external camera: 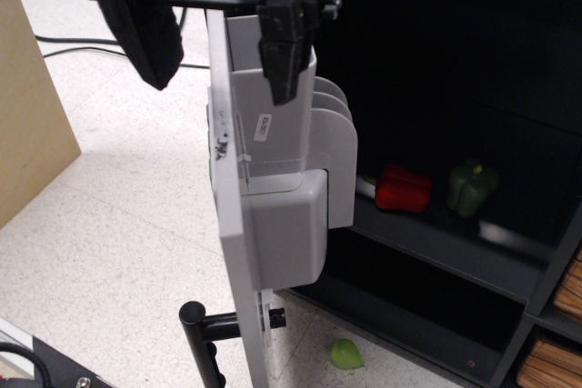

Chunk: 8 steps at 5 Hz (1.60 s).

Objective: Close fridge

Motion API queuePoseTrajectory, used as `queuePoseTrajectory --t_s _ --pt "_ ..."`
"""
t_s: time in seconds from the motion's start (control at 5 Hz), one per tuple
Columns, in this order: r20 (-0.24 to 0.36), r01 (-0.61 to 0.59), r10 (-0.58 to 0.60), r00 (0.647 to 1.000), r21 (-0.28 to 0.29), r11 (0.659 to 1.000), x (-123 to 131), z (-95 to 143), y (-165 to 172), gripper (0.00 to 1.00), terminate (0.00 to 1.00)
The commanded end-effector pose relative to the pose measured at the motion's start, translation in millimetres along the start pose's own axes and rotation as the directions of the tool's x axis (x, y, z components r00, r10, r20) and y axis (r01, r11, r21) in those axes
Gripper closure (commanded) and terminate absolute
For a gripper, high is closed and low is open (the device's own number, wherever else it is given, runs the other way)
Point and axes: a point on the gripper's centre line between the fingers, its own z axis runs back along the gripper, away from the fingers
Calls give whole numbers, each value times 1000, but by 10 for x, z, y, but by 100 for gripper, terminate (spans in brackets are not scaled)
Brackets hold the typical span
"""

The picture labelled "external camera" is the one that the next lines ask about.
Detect grey toy fridge door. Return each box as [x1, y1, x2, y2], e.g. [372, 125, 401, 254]
[206, 11, 357, 387]

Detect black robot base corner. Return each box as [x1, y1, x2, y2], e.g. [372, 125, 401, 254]
[0, 314, 115, 388]

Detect black toy fridge cabinet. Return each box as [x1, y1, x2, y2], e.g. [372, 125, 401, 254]
[296, 0, 581, 387]

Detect light wooden panel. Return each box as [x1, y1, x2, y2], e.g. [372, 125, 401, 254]
[1, 0, 81, 225]

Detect red toy bell pepper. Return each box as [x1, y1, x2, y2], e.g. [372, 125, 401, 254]
[375, 164, 432, 213]

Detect green toy bell pepper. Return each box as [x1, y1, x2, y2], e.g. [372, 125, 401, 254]
[447, 159, 499, 218]

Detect green toy pear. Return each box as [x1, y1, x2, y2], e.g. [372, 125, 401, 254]
[329, 338, 365, 370]

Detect upper wicker basket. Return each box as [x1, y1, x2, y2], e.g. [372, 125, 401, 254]
[553, 244, 582, 324]

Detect thick black floor cable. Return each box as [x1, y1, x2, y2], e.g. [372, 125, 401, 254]
[35, 5, 188, 47]

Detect thin black floor cable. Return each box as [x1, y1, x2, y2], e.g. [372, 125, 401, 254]
[42, 46, 211, 70]

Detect black fridge door handle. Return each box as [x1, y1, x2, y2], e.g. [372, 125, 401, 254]
[178, 297, 286, 387]

